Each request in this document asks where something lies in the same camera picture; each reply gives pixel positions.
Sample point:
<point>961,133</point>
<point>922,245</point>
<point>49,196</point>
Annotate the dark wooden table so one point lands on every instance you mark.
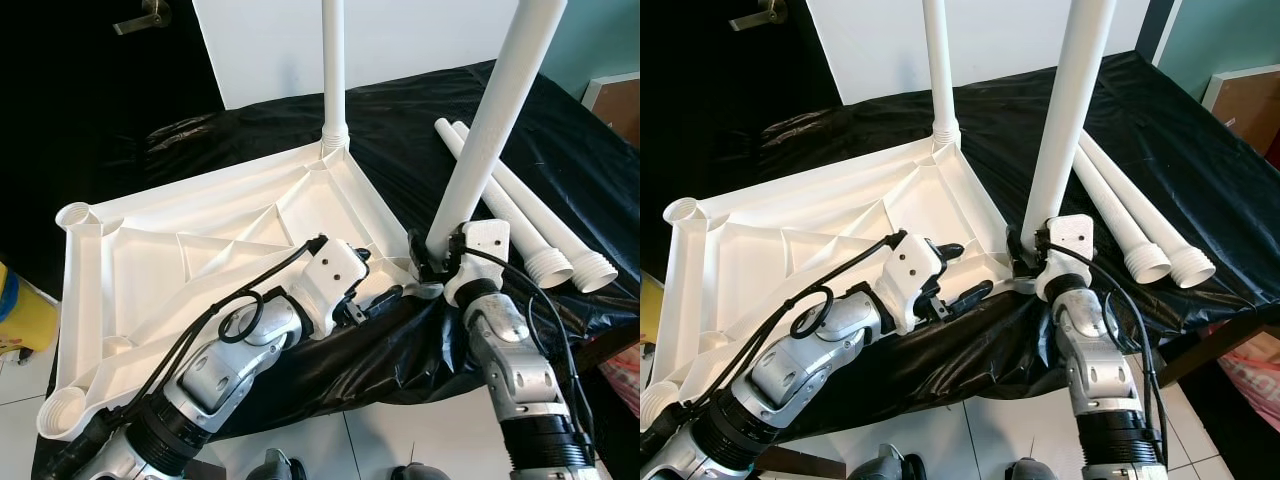
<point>600,355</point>
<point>1215,348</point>

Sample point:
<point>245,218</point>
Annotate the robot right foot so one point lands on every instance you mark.
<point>1030,471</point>
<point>420,473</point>

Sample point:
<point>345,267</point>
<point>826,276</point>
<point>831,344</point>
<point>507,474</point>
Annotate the white plastic table top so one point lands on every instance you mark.
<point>150,250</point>
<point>800,215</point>

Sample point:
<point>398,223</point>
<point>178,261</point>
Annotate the red plastic bag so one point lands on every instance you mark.
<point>622,378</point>
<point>1250,378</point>

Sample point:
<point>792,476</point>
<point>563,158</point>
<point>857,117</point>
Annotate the black plastic cover sheet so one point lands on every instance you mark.
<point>580,130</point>
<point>1180,120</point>

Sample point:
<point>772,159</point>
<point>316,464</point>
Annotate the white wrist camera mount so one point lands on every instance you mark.
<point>335,275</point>
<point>910,275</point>
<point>485,240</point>
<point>1070,235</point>

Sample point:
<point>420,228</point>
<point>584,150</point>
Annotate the brown wooden cabinet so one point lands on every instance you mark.
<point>1250,112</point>
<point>620,108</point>

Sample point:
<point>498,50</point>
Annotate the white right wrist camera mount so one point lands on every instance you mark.
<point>1070,235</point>
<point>485,240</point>

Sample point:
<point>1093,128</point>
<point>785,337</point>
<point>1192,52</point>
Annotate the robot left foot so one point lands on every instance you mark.
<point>890,466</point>
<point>275,468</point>

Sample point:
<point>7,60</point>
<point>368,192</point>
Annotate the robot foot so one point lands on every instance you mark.
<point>275,468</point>
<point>420,473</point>
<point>1030,471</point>
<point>890,466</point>

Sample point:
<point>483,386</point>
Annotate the yellow plastic container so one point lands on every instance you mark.
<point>28,315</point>
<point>650,310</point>

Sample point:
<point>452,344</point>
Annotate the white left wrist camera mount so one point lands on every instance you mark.
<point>910,275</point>
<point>335,275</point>

